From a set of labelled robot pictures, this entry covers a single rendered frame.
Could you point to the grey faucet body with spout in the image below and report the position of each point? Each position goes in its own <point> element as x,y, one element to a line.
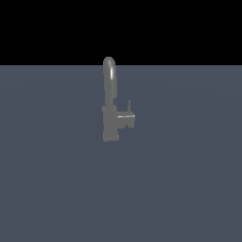
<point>110,123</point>

